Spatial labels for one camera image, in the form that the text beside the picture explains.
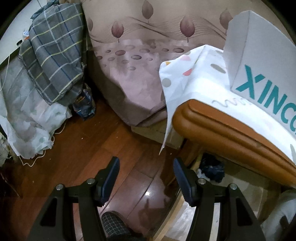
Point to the white paper towel roll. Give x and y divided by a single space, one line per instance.
272 213

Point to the grey plaid quilt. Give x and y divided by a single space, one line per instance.
55 51

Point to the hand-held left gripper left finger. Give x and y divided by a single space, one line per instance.
111 179

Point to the white shoe box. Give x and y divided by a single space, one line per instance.
254 58

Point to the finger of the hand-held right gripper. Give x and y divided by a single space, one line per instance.
288 223

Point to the wooden nightstand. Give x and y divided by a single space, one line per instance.
208 120

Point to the white dotted cloth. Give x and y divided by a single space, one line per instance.
198 76

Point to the dark plaid slipper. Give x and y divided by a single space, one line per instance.
115 224

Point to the white translucent sheet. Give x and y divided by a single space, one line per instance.
25 111

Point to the bed with pink leaf sheet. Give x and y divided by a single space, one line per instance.
143 58

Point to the wooden drawer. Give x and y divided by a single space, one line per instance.
249 183

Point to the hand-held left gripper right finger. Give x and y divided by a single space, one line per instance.
183 182

